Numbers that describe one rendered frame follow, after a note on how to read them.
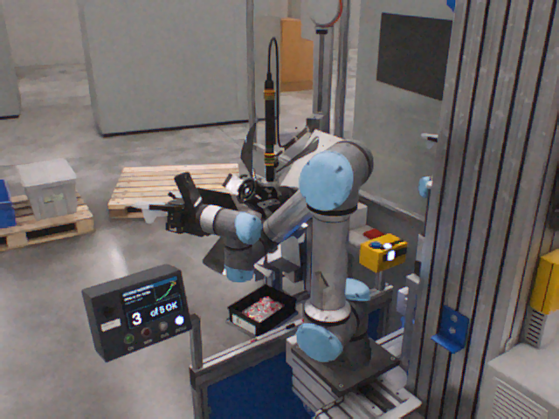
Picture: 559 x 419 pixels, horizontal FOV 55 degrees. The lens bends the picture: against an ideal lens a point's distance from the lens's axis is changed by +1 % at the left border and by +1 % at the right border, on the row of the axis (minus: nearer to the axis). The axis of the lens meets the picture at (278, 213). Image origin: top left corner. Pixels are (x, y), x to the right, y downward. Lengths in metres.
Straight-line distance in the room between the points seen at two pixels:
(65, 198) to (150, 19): 3.32
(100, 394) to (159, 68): 5.20
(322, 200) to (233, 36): 6.68
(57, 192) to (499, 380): 4.02
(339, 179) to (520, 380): 0.59
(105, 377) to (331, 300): 2.11
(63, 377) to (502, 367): 2.49
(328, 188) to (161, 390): 2.13
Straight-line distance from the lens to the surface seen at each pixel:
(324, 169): 1.13
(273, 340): 1.94
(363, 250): 2.11
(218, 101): 7.81
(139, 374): 3.20
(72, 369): 3.34
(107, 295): 1.52
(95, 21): 7.37
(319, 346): 1.35
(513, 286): 1.28
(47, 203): 4.83
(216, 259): 2.19
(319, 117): 2.63
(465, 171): 1.27
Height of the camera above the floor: 2.04
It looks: 24 degrees down
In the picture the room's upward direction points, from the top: straight up
